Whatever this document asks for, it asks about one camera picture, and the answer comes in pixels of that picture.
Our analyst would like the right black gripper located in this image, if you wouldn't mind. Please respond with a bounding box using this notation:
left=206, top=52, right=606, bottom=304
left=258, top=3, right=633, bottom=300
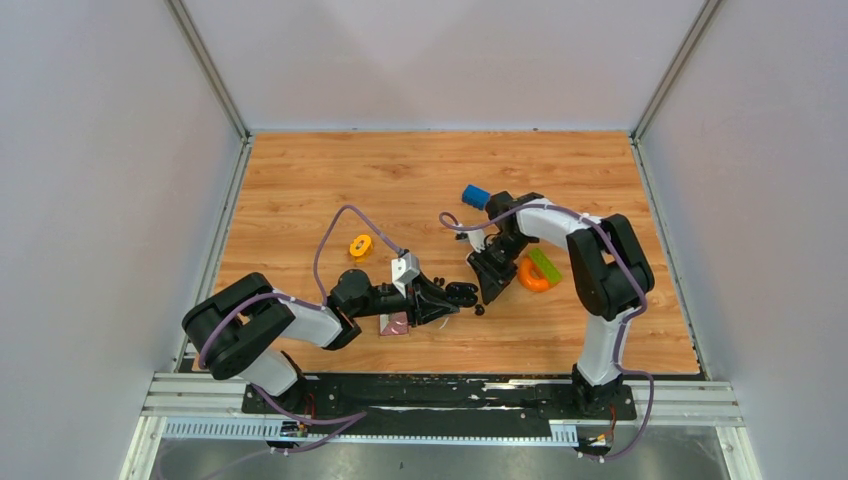
left=467, top=234, right=532, bottom=305

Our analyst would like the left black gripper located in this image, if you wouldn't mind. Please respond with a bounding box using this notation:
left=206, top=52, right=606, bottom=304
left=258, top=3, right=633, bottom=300
left=352, top=270, right=461, bottom=329

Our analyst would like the black earbud case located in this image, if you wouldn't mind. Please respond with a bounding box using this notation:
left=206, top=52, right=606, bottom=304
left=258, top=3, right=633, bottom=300
left=444, top=282, right=479, bottom=308

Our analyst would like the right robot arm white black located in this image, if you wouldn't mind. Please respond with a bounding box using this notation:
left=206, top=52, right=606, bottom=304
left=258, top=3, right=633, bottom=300
left=461, top=185, right=655, bottom=418

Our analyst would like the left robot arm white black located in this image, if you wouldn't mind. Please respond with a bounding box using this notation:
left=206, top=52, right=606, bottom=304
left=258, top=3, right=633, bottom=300
left=181, top=269, right=478, bottom=413

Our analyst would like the red playing card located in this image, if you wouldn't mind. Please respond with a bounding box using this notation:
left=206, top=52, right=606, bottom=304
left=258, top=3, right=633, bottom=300
left=379, top=315, right=410, bottom=337

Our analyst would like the green toy brick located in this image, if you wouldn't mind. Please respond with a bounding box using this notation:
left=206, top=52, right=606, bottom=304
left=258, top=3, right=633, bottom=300
left=527, top=248, right=562, bottom=287

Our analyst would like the blue toy brick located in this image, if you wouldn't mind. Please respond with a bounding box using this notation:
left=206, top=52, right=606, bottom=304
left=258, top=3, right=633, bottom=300
left=461, top=184, right=491, bottom=211

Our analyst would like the yellow traffic light toy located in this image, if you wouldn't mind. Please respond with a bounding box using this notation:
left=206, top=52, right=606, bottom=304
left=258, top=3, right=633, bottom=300
left=349, top=234, right=374, bottom=262

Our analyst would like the orange ring toy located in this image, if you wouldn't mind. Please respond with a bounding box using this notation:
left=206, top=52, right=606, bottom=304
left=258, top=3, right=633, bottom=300
left=517, top=257, right=552, bottom=293

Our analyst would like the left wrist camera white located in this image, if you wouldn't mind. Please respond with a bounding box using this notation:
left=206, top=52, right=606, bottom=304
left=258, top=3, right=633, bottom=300
left=390, top=251, right=421, bottom=297

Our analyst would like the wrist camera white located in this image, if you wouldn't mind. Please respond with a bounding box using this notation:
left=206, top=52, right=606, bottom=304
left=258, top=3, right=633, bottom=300
left=457, top=229, right=486, bottom=252
left=390, top=251, right=421, bottom=297

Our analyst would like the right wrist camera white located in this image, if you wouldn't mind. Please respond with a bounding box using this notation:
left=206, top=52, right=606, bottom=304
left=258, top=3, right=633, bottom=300
left=457, top=229, right=486, bottom=252

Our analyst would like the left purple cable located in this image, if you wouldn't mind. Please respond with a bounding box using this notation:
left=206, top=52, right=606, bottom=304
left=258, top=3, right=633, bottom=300
left=197, top=204, right=407, bottom=371

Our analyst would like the purple cable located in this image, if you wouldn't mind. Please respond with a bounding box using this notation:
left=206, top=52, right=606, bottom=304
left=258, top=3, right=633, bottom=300
left=438, top=201, right=656, bottom=462
left=197, top=204, right=407, bottom=371

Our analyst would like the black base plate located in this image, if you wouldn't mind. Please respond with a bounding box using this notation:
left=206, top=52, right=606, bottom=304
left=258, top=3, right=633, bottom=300
left=276, top=373, right=637, bottom=438

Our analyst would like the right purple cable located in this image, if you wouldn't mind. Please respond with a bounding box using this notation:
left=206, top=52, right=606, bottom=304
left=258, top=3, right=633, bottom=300
left=438, top=201, right=656, bottom=462

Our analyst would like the slotted cable duct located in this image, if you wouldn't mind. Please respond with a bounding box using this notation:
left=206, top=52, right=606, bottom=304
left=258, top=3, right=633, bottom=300
left=162, top=417, right=581, bottom=446

